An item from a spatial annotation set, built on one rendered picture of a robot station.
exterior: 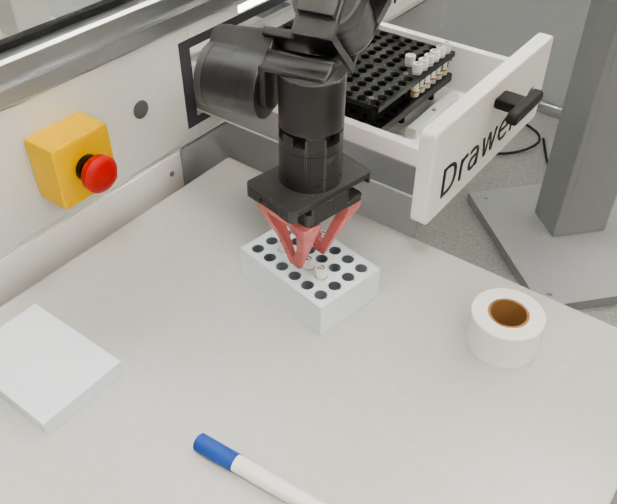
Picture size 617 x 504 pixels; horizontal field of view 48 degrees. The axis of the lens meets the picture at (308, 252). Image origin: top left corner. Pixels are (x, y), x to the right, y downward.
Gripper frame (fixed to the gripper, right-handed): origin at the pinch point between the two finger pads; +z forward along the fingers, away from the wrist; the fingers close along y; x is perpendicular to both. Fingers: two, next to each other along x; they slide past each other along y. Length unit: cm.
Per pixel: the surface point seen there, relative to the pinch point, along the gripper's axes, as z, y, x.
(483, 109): -9.6, -21.6, 3.7
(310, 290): 2.1, 2.2, 2.7
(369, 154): -5.2, -11.5, -2.8
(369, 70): -8.5, -21.1, -11.9
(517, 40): 56, -181, -81
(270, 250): 2.1, 1.0, -4.6
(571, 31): 48, -184, -63
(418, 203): -3.0, -11.2, 4.6
